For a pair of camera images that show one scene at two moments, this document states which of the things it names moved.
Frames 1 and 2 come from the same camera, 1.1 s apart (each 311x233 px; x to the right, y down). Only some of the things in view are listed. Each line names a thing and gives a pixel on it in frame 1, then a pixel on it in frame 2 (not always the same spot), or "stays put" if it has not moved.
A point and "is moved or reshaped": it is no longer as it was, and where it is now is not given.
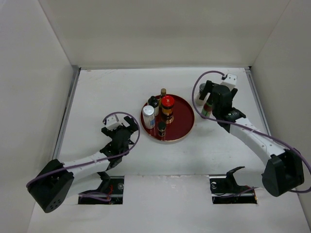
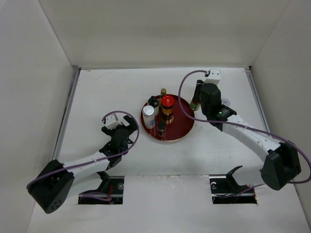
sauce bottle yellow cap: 206,109 is moved or reshaped
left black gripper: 133,126 stays put
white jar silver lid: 148,115 stays put
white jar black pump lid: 153,101 stays put
